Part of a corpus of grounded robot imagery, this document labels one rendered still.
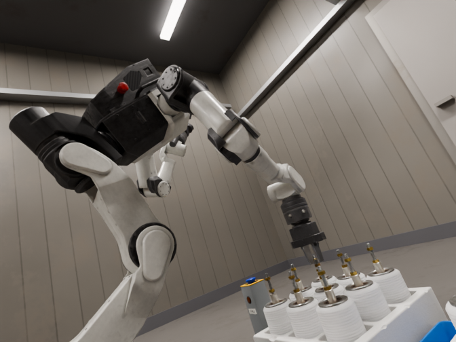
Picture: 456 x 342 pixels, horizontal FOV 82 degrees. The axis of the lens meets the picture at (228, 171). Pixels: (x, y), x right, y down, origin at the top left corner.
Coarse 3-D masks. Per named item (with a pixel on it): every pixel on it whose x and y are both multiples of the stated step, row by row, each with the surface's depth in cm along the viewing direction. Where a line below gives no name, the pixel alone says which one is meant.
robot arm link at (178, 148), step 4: (180, 136) 145; (172, 140) 136; (176, 140) 138; (180, 140) 145; (184, 140) 146; (168, 144) 140; (172, 144) 137; (176, 144) 141; (180, 144) 141; (184, 144) 147; (168, 148) 140; (172, 148) 140; (176, 148) 140; (180, 148) 140; (184, 148) 140; (168, 152) 141; (172, 152) 140; (176, 152) 140; (180, 152) 140; (184, 152) 141
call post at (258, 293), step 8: (248, 288) 99; (256, 288) 99; (264, 288) 100; (248, 296) 99; (256, 296) 98; (264, 296) 99; (248, 304) 100; (256, 304) 96; (264, 304) 98; (248, 312) 101; (256, 312) 96; (256, 320) 97; (264, 320) 95; (256, 328) 97; (264, 328) 94
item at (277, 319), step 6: (288, 300) 84; (276, 306) 81; (282, 306) 81; (264, 312) 84; (270, 312) 81; (276, 312) 80; (282, 312) 80; (270, 318) 81; (276, 318) 80; (282, 318) 80; (288, 318) 80; (270, 324) 81; (276, 324) 80; (282, 324) 79; (288, 324) 79; (270, 330) 82; (276, 330) 80; (282, 330) 79; (288, 330) 79
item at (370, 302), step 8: (368, 288) 69; (376, 288) 69; (352, 296) 70; (360, 296) 69; (368, 296) 68; (376, 296) 68; (360, 304) 68; (368, 304) 68; (376, 304) 67; (384, 304) 68; (360, 312) 68; (368, 312) 67; (376, 312) 67; (384, 312) 67; (368, 320) 67; (376, 320) 66
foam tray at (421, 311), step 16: (416, 288) 78; (400, 304) 70; (416, 304) 69; (432, 304) 73; (384, 320) 64; (400, 320) 64; (416, 320) 67; (432, 320) 70; (448, 320) 73; (256, 336) 83; (272, 336) 79; (288, 336) 75; (320, 336) 67; (368, 336) 59; (384, 336) 60; (400, 336) 62; (416, 336) 65
